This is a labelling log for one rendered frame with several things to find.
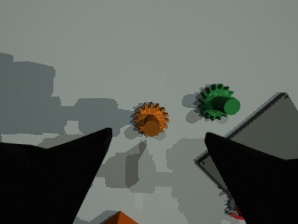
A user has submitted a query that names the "brown gear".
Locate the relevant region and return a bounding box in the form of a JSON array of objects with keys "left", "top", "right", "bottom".
[{"left": 133, "top": 102, "right": 169, "bottom": 137}]

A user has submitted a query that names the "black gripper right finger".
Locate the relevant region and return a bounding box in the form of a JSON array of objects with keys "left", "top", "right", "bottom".
[{"left": 204, "top": 132, "right": 298, "bottom": 224}]

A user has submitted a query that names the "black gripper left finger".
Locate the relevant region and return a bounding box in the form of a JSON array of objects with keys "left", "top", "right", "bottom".
[{"left": 0, "top": 128, "right": 112, "bottom": 224}]

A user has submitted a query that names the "dark grey board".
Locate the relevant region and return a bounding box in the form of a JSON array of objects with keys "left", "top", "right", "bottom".
[{"left": 198, "top": 92, "right": 298, "bottom": 196}]

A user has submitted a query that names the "green gear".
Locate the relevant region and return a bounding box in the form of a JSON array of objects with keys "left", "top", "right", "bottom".
[{"left": 198, "top": 84, "right": 240, "bottom": 120}]

